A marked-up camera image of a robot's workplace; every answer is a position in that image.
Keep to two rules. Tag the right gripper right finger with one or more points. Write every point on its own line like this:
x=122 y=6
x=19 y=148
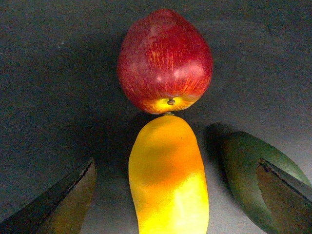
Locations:
x=288 y=199

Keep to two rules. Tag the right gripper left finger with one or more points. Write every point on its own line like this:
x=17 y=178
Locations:
x=59 y=210

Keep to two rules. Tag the yellow mango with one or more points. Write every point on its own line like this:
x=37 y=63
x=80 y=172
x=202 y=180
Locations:
x=167 y=179

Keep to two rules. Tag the green leaf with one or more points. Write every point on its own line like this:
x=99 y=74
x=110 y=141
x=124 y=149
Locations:
x=240 y=152

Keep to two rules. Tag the red apple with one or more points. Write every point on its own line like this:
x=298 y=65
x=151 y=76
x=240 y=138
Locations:
x=164 y=63

